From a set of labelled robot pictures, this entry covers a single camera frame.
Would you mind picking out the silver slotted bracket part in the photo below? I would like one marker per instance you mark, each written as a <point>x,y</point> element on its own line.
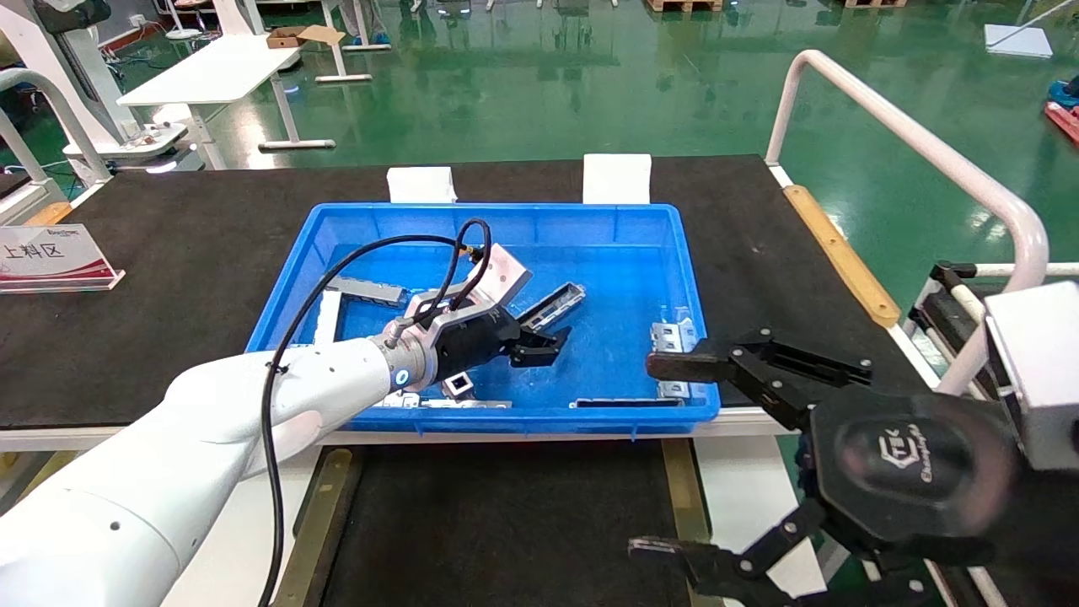
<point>396,401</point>
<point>670,335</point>

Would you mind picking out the white paper card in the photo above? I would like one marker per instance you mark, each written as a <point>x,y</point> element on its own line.
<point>421,185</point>
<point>617,179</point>

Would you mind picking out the grey metal channel part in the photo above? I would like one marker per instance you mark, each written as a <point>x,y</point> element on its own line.
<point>558,302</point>

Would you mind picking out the brass metal strip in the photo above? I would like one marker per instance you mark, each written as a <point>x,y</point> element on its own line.
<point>324,514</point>
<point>684,497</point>

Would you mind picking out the white floor board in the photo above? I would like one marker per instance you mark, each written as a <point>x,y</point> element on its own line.
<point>1018,40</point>

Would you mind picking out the left wrist camera silver box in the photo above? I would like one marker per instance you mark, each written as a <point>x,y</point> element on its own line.
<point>499,276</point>

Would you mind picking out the wooden edge strip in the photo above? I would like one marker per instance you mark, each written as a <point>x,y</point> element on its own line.
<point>843,257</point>

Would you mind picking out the grey metal bar part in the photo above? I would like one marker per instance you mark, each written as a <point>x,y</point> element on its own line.
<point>362,289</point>

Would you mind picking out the right wrist camera silver box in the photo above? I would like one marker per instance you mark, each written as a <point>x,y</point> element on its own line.
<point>1041,371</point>

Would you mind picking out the white desk frame legs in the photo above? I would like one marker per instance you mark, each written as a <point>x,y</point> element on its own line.
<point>341,59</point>

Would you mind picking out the white thin bar part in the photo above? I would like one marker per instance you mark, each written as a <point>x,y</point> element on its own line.
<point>468,405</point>

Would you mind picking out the cardboard box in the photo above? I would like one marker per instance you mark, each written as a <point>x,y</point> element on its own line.
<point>299,37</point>

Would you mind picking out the white machine column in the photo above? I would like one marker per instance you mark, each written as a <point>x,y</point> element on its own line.
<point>80,76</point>

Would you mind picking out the white horizontal tube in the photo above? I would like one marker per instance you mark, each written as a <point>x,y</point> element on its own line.
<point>1011,270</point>

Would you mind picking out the dark metal bar part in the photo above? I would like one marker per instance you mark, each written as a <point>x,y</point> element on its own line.
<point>628,404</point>

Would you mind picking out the silver perforated channel part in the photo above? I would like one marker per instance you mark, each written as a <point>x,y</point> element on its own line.
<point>459,386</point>

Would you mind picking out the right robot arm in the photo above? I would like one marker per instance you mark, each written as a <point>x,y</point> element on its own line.
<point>1045,539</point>

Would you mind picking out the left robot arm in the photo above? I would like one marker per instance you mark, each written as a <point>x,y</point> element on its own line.
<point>211,413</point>

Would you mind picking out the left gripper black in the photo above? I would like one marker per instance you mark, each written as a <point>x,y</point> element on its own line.
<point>472,341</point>

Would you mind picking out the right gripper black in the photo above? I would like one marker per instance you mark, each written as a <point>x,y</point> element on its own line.
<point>910,472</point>

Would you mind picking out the blue plastic bin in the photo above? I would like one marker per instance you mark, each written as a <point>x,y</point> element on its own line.
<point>573,228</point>

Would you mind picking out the red floor object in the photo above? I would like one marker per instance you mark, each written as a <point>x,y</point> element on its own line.
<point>1064,122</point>

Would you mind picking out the white round base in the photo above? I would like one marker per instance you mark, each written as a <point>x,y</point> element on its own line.
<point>139,145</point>

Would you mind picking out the wrist camera silver box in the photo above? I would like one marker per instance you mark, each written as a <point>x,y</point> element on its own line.
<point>499,276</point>
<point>1041,371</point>

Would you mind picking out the white curved guard rail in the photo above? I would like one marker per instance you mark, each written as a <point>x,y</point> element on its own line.
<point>927,152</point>

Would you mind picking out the black side cart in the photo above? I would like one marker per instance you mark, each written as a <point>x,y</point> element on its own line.
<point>940,312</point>

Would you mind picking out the white desk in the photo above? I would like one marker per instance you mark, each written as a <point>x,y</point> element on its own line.
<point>211,72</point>

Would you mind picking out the red white sign stand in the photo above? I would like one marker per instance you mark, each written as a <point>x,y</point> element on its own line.
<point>50,257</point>

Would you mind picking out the grey curved rail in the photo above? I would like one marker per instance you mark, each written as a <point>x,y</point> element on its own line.
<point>74,122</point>

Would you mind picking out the wooden pallet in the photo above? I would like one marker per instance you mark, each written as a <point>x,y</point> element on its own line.
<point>877,2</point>
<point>683,4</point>

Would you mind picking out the black table mat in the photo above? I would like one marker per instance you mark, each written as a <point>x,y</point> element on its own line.
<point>185,253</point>

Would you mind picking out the white metal bar part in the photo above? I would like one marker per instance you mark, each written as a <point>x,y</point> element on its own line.
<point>327,316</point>

